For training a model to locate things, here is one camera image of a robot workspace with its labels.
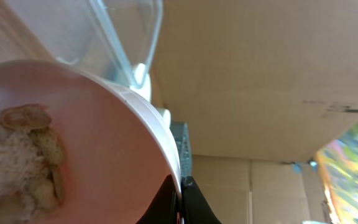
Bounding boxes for white paper cup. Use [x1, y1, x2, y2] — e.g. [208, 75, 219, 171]
[156, 108, 172, 127]

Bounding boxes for cardboard wall panel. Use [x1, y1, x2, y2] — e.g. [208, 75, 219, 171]
[152, 0, 358, 223]

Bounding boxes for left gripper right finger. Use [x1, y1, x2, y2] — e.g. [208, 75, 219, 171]
[181, 176, 221, 224]

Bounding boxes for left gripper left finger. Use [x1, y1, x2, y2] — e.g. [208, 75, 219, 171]
[136, 175, 178, 224]

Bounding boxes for grey dishwasher rack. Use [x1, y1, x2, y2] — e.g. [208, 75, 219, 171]
[170, 121, 193, 177]

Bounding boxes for clear plastic bin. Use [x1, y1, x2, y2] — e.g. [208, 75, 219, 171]
[6, 0, 163, 86]

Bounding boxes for rice and peanut scraps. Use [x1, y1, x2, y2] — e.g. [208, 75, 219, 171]
[0, 104, 65, 223]

